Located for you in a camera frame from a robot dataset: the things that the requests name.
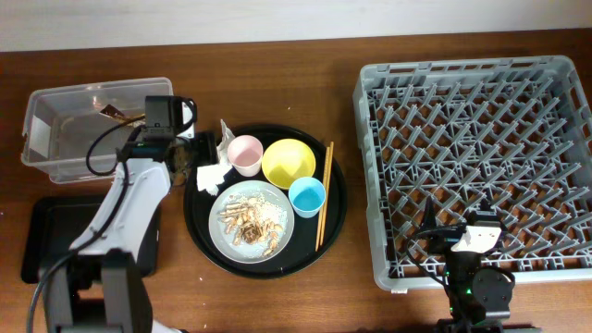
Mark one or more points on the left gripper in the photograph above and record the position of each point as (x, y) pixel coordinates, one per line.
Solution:
(207, 144)

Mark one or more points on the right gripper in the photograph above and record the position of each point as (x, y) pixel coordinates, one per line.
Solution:
(443, 240)

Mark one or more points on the white napkin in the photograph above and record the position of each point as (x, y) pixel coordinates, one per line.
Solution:
(208, 178)

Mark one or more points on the pink plastic cup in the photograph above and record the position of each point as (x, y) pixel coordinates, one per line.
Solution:
(245, 153)

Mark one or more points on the yellow plastic bowl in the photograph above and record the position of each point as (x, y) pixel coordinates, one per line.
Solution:
(287, 160)

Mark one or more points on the grey plate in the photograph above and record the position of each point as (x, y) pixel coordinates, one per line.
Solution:
(246, 254)

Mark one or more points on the peanut shells and rice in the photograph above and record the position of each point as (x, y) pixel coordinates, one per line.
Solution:
(254, 221)

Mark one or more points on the gold snack wrapper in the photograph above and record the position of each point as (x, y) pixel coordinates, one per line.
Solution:
(113, 113)

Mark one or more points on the blue plastic cup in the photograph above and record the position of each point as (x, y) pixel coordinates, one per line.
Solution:
(305, 195)

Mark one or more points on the wooden chopstick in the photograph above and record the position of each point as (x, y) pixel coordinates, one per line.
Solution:
(323, 212)
(323, 199)

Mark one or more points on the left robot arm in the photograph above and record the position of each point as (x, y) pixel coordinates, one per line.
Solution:
(96, 286)

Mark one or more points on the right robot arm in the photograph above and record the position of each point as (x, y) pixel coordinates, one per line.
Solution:
(479, 294)

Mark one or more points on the grey dishwasher rack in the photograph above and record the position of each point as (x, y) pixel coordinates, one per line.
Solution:
(515, 131)

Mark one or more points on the clear plastic waste bin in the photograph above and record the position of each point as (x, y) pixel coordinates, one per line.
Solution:
(69, 140)

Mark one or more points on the round black serving tray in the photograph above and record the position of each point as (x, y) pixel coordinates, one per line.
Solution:
(300, 250)

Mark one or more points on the black rectangular tray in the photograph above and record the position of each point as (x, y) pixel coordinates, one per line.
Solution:
(58, 220)

